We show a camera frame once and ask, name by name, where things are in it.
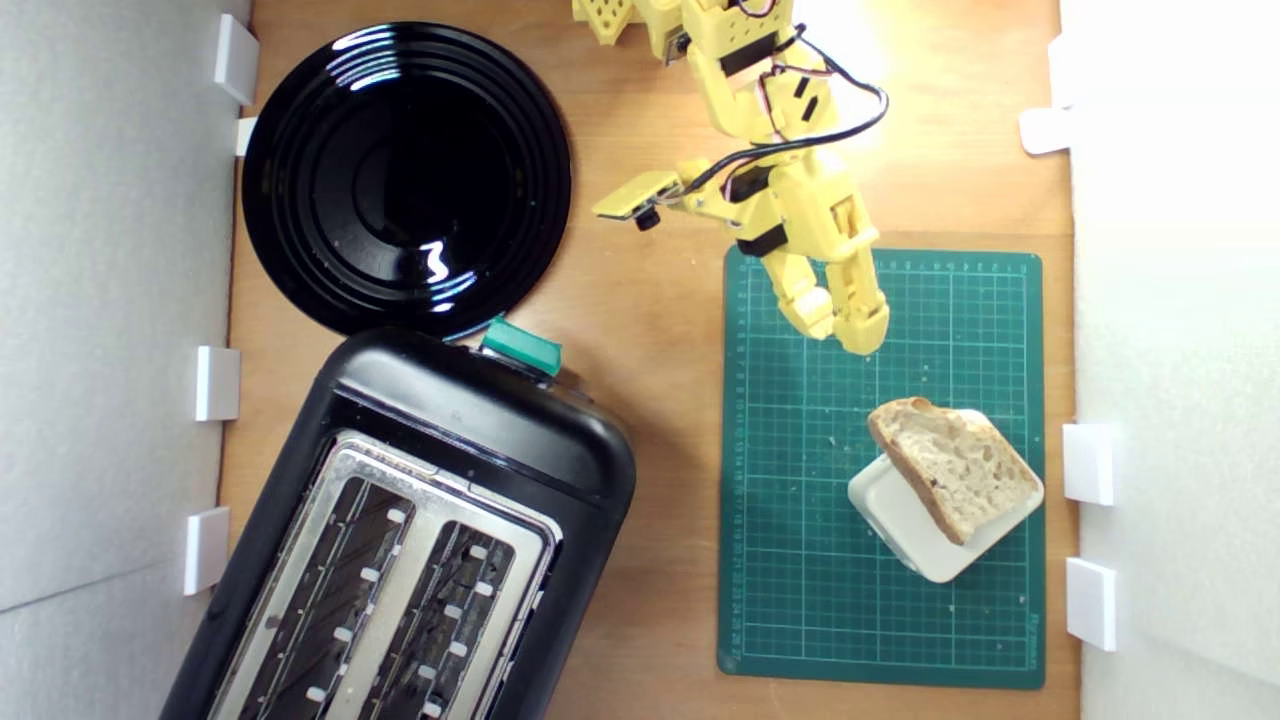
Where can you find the green cutting mat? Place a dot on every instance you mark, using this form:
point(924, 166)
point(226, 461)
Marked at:
point(800, 600)

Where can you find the white wall clip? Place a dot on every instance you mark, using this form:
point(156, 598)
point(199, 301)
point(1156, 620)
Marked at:
point(236, 58)
point(217, 383)
point(1091, 603)
point(206, 550)
point(1088, 464)
point(245, 136)
point(1045, 130)

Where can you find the yellow gripper camera mount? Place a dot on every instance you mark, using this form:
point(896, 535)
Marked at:
point(635, 193)

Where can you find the white block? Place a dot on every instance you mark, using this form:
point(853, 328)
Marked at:
point(920, 540)

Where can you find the brown bread slice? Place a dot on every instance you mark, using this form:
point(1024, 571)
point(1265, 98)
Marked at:
point(950, 465)

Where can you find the black plate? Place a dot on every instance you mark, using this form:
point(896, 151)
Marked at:
point(400, 180)

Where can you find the green toaster lever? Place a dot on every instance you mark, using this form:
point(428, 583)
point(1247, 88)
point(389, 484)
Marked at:
point(520, 348)

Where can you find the black two-slot toaster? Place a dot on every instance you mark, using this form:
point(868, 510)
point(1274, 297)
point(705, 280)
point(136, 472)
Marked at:
point(480, 420)

